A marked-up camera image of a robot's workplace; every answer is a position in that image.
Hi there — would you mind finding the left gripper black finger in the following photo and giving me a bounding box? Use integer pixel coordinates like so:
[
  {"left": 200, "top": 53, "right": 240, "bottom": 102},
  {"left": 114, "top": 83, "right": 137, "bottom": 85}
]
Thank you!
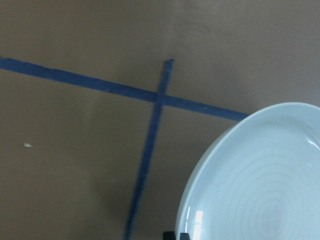
[{"left": 162, "top": 231, "right": 175, "bottom": 240}]

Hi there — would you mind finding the light blue plate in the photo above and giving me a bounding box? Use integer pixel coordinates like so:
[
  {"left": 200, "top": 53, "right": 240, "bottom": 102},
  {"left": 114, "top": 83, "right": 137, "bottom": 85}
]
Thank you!
[{"left": 174, "top": 102, "right": 320, "bottom": 240}]

